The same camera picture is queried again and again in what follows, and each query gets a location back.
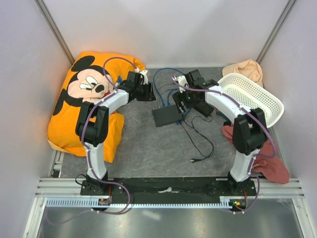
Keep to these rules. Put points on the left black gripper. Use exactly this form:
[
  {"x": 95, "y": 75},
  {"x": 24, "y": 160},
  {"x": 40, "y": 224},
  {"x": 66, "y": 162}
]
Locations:
[{"x": 149, "y": 95}]

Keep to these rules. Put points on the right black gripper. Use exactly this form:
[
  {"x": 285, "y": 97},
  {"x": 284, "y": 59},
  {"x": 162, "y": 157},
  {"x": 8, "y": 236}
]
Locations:
[{"x": 179, "y": 97}]

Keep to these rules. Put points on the black network switch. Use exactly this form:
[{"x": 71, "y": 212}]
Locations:
[{"x": 167, "y": 115}]

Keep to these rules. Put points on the black power adapter brick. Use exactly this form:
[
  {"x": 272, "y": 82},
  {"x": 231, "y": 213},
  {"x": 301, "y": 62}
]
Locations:
[{"x": 204, "y": 108}]

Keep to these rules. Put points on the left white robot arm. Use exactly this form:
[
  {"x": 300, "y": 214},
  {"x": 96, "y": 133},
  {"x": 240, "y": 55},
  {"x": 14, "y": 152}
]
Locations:
[{"x": 93, "y": 120}]

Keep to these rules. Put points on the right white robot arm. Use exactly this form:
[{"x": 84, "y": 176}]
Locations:
[{"x": 229, "y": 96}]

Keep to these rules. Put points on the white perforated plastic basket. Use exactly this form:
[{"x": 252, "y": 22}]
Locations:
[{"x": 251, "y": 95}]

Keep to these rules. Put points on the peach cloth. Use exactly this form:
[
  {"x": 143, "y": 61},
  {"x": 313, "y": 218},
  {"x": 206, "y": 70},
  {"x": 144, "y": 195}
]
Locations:
[{"x": 249, "y": 68}]

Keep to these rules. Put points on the red cloth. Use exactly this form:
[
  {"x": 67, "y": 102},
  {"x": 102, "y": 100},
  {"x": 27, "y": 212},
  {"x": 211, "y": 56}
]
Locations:
[{"x": 270, "y": 165}]

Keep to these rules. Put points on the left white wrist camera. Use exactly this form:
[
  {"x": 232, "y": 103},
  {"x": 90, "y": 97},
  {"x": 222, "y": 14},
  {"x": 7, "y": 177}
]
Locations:
[{"x": 144, "y": 75}]

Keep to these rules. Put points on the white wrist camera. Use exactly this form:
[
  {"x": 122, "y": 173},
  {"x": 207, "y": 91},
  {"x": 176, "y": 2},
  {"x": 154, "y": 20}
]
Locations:
[
  {"x": 144, "y": 75},
  {"x": 182, "y": 83}
]

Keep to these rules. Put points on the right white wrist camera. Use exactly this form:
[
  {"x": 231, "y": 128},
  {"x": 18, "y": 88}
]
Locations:
[{"x": 182, "y": 83}]

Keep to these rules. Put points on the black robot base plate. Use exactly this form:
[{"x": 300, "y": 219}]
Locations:
[{"x": 179, "y": 189}]

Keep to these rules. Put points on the grey slotted cable duct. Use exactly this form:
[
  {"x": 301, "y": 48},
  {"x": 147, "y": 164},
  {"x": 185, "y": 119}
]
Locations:
[{"x": 222, "y": 203}]

